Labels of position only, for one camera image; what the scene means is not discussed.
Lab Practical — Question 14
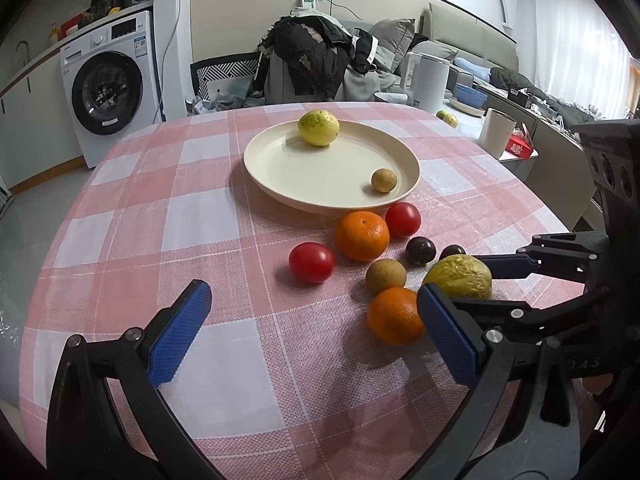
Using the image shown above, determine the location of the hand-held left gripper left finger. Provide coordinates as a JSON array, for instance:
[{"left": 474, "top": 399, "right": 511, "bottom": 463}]
[{"left": 47, "top": 280, "right": 221, "bottom": 480}]

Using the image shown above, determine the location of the smooth yellow-green citrus fruit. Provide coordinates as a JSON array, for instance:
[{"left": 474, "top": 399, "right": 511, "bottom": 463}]
[{"left": 298, "top": 109, "right": 340, "bottom": 147}]

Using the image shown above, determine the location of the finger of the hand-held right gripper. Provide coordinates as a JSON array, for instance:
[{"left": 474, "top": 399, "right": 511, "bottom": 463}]
[
  {"left": 452, "top": 287, "right": 608, "bottom": 341},
  {"left": 477, "top": 231, "right": 608, "bottom": 280}
]

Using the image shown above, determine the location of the brown kiwi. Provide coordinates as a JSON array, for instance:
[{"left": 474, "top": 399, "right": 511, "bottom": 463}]
[{"left": 364, "top": 259, "right": 407, "bottom": 295}]

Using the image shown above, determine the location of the white cup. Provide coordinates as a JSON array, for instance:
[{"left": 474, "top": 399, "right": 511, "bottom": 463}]
[{"left": 477, "top": 108, "right": 517, "bottom": 159}]

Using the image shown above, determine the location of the dark jacket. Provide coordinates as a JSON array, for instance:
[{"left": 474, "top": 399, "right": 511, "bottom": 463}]
[{"left": 257, "top": 14, "right": 388, "bottom": 101}]

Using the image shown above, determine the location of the pink checked tablecloth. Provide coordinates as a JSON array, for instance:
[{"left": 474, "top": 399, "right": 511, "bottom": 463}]
[{"left": 19, "top": 101, "right": 601, "bottom": 480}]

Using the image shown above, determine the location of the grey chair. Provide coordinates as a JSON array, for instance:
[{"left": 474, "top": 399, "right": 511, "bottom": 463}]
[{"left": 263, "top": 52, "right": 351, "bottom": 107}]

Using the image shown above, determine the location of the black white patterned chair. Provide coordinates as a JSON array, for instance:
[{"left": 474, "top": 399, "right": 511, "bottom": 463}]
[{"left": 190, "top": 53, "right": 261, "bottom": 106}]

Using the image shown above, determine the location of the red box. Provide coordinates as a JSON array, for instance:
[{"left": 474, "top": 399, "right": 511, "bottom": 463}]
[{"left": 504, "top": 127, "right": 538, "bottom": 158}]

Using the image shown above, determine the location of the beige sofa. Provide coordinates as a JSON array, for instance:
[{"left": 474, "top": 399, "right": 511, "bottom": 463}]
[{"left": 345, "top": 2, "right": 518, "bottom": 91}]

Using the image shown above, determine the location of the orange mandarin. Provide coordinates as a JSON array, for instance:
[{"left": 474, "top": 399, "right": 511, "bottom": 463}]
[
  {"left": 368, "top": 287, "right": 426, "bottom": 347},
  {"left": 334, "top": 211, "right": 390, "bottom": 262}
]

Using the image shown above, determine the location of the dark purple plum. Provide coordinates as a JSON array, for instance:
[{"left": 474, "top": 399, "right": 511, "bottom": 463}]
[{"left": 405, "top": 236, "right": 436, "bottom": 266}]

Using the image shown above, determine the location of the pile of plastic bags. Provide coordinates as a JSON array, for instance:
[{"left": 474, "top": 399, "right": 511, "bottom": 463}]
[{"left": 187, "top": 77, "right": 266, "bottom": 116}]

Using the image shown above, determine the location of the red tomato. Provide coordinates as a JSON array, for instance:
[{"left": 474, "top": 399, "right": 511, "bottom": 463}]
[
  {"left": 385, "top": 202, "right": 422, "bottom": 239},
  {"left": 288, "top": 242, "right": 336, "bottom": 284}
]

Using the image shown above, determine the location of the red container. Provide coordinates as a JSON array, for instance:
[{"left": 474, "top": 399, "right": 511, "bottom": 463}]
[{"left": 60, "top": 12, "right": 93, "bottom": 36}]

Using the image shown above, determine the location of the cream round plate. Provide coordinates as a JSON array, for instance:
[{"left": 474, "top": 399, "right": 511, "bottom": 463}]
[{"left": 243, "top": 120, "right": 421, "bottom": 216}]

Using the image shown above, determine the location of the grey hoodie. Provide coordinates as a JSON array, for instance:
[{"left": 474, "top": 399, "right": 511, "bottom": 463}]
[{"left": 342, "top": 67, "right": 401, "bottom": 103}]

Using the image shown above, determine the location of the dark coat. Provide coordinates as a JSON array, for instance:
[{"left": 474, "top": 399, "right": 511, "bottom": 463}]
[{"left": 490, "top": 66, "right": 596, "bottom": 121}]

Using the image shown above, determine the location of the wrinkled yellow-green fruit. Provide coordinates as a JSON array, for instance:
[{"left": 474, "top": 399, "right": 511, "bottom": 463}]
[{"left": 422, "top": 254, "right": 493, "bottom": 301}]

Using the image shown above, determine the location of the person's right hand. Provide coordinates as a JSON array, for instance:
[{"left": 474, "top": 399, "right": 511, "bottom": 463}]
[{"left": 581, "top": 374, "right": 610, "bottom": 403}]

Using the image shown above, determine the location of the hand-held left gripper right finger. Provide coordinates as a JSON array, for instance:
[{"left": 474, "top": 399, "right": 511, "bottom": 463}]
[{"left": 416, "top": 284, "right": 583, "bottom": 480}]

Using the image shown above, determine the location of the cream shallow dish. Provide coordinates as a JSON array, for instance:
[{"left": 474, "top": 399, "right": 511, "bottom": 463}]
[{"left": 448, "top": 97, "right": 486, "bottom": 117}]

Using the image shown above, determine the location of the small brown longan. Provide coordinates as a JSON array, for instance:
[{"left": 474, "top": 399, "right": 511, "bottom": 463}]
[{"left": 371, "top": 168, "right": 398, "bottom": 194}]

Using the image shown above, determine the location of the blue bowl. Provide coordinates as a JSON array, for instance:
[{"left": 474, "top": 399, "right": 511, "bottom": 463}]
[{"left": 452, "top": 83, "right": 488, "bottom": 109}]

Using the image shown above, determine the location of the white hanging cable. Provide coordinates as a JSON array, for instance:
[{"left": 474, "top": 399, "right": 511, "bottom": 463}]
[{"left": 156, "top": 0, "right": 182, "bottom": 123}]

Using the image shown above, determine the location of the white side table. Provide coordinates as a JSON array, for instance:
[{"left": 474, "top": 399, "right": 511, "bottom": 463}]
[{"left": 375, "top": 90, "right": 541, "bottom": 181}]

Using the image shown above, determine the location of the white curtain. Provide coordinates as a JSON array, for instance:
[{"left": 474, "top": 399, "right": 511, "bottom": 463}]
[{"left": 530, "top": 0, "right": 633, "bottom": 121}]

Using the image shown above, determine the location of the grey pillow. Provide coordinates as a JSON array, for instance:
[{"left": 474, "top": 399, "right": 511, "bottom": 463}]
[{"left": 372, "top": 18, "right": 417, "bottom": 73}]

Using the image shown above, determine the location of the white washing machine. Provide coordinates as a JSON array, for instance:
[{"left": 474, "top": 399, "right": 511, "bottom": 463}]
[{"left": 60, "top": 10, "right": 166, "bottom": 170}]

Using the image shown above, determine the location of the white electric kettle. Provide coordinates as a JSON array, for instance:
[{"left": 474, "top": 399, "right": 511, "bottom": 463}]
[{"left": 398, "top": 51, "right": 451, "bottom": 112}]

